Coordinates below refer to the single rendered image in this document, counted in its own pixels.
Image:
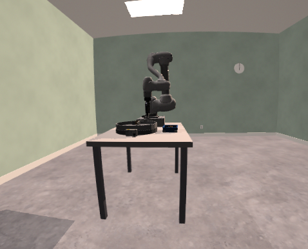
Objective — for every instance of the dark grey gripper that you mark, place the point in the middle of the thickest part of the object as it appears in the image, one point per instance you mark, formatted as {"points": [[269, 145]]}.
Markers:
{"points": [[147, 99]]}

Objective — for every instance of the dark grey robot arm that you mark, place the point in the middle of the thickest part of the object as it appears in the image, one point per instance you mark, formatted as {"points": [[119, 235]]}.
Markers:
{"points": [[165, 103]]}

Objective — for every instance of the blue shallow tray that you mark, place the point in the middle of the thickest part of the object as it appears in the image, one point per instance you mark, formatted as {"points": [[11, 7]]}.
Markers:
{"points": [[166, 128]]}

